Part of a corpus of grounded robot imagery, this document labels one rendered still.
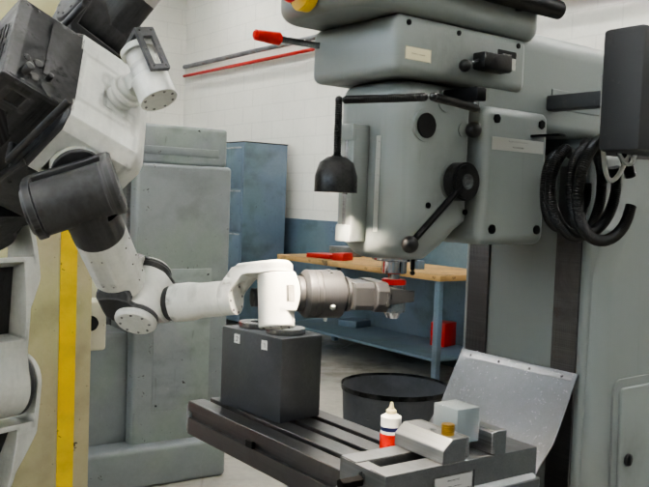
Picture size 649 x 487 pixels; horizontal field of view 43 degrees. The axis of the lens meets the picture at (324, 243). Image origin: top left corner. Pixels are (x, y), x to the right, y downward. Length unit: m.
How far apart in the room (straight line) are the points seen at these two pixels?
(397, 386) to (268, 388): 2.05
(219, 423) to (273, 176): 7.15
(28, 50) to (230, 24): 9.20
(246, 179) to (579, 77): 7.15
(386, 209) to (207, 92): 9.56
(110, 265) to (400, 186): 0.52
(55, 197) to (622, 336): 1.14
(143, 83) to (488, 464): 0.87
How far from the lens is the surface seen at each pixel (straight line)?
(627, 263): 1.80
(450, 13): 1.49
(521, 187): 1.62
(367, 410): 3.45
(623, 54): 1.51
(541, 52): 1.70
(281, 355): 1.81
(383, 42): 1.43
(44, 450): 3.17
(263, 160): 8.88
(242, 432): 1.83
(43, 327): 3.07
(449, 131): 1.51
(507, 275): 1.86
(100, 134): 1.44
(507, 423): 1.81
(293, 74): 9.32
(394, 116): 1.46
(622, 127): 1.49
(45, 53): 1.49
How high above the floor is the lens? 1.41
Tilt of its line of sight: 3 degrees down
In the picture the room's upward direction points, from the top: 2 degrees clockwise
